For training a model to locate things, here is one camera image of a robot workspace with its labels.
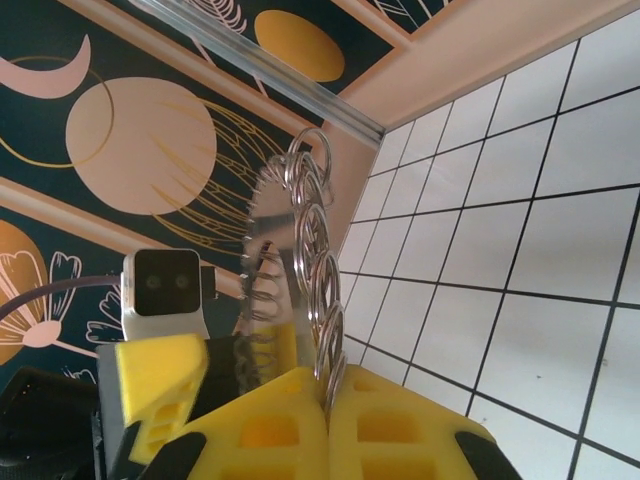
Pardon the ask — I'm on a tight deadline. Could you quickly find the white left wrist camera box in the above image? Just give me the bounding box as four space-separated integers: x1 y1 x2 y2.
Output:
119 248 219 344

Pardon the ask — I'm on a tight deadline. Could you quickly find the aluminium corner post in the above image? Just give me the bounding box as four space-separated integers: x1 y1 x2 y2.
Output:
107 0 387 149

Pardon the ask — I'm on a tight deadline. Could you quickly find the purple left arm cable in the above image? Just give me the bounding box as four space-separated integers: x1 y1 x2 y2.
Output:
0 273 126 329

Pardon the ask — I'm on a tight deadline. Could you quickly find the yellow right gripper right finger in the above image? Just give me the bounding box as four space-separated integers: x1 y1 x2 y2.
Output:
327 363 524 480

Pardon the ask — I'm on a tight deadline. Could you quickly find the wall panel with flower outline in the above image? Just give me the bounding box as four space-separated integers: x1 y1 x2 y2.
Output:
0 207 241 374

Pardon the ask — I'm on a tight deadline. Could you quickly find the wall panel with leaf outlines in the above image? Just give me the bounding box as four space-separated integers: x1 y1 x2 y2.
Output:
369 0 454 35

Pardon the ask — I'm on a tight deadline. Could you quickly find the wall panel large beige circle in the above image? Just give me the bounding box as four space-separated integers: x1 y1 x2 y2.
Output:
0 0 329 261

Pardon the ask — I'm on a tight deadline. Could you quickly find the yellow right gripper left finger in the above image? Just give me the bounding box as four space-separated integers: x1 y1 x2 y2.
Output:
144 364 332 480

